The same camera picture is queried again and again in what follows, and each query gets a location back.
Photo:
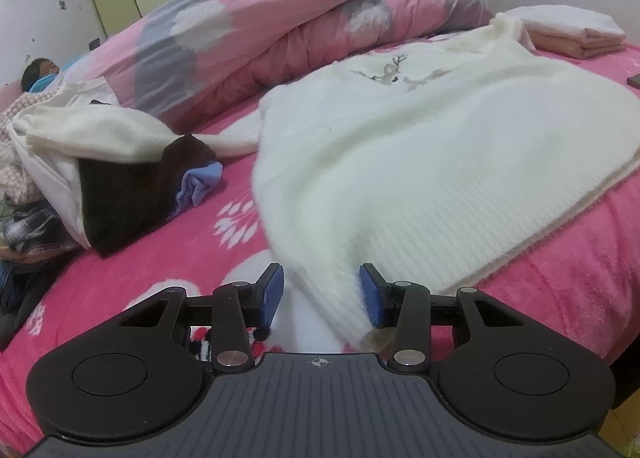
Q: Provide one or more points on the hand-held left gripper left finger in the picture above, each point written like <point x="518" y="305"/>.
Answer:
<point x="272" y="295"/>

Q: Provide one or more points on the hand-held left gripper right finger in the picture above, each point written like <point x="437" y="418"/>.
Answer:
<point x="372" y="298"/>

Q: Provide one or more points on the white fluffy sweater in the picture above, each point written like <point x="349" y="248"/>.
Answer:
<point x="425" y="138"/>

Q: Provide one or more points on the pile of white checked clothes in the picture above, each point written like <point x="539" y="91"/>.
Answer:
<point x="60" y="173"/>

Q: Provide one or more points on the light blue cloth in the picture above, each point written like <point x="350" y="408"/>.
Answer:
<point x="200" y="183"/>

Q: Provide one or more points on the dark brown cloth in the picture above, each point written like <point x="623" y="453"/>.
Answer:
<point x="130" y="193"/>

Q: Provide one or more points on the pink floral bed blanket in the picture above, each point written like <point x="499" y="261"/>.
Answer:
<point x="575" y="263"/>

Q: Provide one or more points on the dark plaid cloth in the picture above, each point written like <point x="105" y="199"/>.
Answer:
<point x="35" y="230"/>

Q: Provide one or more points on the pink checked cloth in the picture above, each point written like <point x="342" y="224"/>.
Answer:
<point x="17" y="183"/>

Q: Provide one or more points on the pink grey floral quilt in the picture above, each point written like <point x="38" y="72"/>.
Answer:
<point x="260" y="13"/>

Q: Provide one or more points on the folded peach cloth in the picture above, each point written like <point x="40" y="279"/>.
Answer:
<point x="575" y="46"/>

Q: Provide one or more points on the folded white cloth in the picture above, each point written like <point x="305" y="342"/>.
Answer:
<point x="565" y="18"/>

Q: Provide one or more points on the black smartphone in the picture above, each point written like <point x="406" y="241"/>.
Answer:
<point x="635" y="80"/>

